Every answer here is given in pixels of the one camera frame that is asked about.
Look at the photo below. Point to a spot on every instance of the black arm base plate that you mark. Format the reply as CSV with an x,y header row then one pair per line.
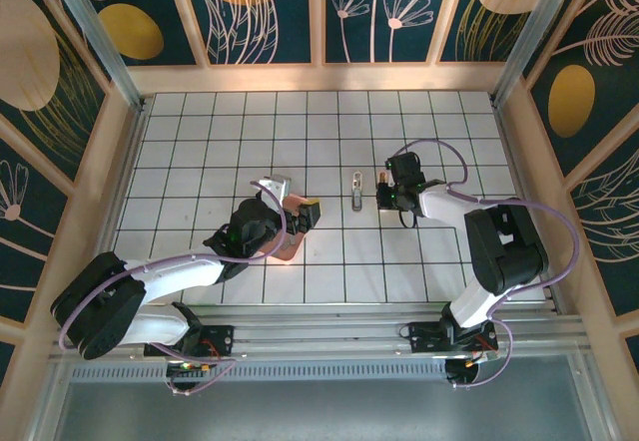
x,y
219,336
424,336

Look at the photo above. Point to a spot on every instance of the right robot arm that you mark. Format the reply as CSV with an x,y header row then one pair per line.
x,y
504,251

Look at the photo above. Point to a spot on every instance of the cream and metal stapler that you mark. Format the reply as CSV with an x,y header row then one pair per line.
x,y
357,191

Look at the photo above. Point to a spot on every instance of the grey staple strip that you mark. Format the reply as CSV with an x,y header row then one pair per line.
x,y
287,246

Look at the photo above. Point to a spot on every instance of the pink plastic tray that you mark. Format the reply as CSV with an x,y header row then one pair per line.
x,y
292,256

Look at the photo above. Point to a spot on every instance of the aluminium corner post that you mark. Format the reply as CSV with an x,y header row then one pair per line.
x,y
97,42
524,42

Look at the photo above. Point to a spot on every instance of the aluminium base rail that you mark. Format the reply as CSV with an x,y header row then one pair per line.
x,y
319,331

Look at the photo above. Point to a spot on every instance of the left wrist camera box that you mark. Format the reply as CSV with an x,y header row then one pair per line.
x,y
274,184

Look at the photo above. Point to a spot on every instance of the perforated grey metal strip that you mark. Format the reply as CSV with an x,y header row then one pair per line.
x,y
319,372

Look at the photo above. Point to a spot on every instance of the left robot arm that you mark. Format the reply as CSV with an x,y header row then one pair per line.
x,y
170,276

